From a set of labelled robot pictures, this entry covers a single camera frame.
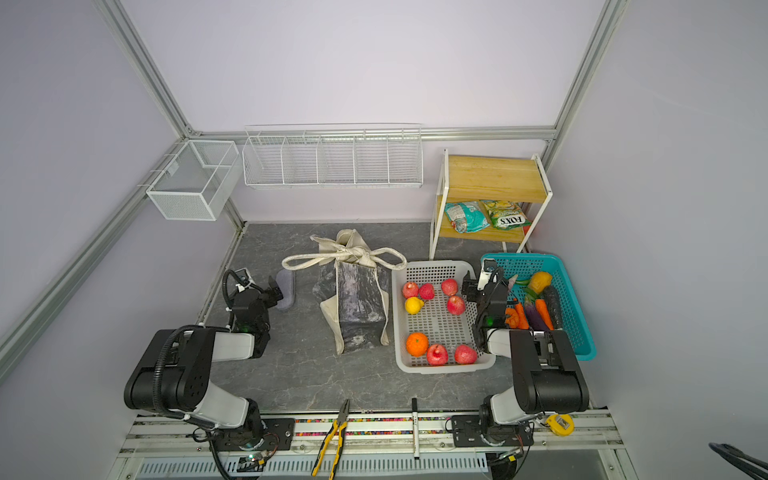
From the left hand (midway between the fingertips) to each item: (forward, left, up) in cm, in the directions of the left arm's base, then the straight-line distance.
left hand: (259, 284), depth 92 cm
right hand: (-3, -70, +2) cm, 70 cm away
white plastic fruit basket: (-12, -54, -10) cm, 56 cm away
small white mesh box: (+29, +21, +16) cm, 40 cm away
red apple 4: (-3, -52, -5) cm, 53 cm away
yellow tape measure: (-42, -82, -8) cm, 92 cm away
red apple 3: (-2, -47, -5) cm, 47 cm away
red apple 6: (-9, -61, -4) cm, 62 cm away
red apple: (-24, -52, -3) cm, 58 cm away
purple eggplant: (-14, -85, -7) cm, 86 cm away
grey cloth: (+6, -5, -7) cm, 10 cm away
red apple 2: (-25, -60, -3) cm, 65 cm away
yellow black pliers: (-38, -26, -9) cm, 47 cm away
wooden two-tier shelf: (+17, -73, +22) cm, 78 cm away
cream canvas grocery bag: (-9, -30, +10) cm, 33 cm away
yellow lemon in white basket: (-8, -48, -4) cm, 49 cm away
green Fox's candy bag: (+15, -80, +9) cm, 82 cm away
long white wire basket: (+39, -23, +18) cm, 49 cm away
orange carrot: (-12, -88, -6) cm, 89 cm away
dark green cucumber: (-10, -90, -3) cm, 91 cm away
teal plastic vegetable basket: (-17, -93, -2) cm, 94 cm away
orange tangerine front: (-21, -47, -3) cm, 52 cm away
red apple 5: (-2, -60, -5) cm, 60 cm away
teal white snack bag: (+15, -67, +9) cm, 69 cm away
